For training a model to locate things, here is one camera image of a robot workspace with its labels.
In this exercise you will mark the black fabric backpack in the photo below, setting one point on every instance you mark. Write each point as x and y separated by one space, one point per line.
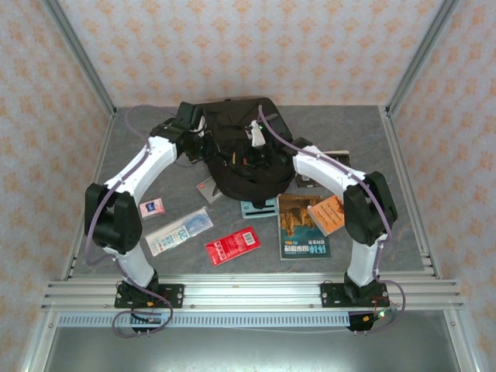
228 120

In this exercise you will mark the grey pen box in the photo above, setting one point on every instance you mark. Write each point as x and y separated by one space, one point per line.
207 190

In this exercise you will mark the teal calculator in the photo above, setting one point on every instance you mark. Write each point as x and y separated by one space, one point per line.
267 212

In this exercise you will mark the black paperback book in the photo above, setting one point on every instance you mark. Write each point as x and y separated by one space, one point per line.
342 159

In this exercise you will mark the orange paperback book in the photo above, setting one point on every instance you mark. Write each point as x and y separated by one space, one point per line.
328 219

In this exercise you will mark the cave cover magazine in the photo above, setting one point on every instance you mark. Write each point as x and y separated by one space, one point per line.
300 236

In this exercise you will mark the red packet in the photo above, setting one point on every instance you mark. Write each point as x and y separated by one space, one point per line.
232 246

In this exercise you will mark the clear pouch of blue pens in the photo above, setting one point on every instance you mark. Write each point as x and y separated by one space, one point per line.
178 232

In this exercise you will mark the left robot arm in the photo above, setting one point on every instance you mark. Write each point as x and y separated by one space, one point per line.
143 170

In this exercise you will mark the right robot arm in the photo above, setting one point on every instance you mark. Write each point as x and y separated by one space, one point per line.
329 170

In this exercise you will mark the grey metal sheet panel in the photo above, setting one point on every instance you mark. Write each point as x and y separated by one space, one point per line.
248 352

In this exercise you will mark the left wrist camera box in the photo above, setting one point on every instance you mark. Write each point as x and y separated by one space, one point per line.
200 126

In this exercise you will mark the aluminium table side rail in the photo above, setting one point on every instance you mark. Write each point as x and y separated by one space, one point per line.
101 155
399 162

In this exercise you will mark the aluminium frame post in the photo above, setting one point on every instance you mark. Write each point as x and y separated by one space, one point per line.
77 54
422 54

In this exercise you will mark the aluminium mounting rail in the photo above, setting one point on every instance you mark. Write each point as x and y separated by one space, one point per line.
252 294

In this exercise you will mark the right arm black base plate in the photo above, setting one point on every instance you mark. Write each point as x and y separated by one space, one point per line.
331 296

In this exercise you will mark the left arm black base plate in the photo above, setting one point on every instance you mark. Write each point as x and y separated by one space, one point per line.
174 296

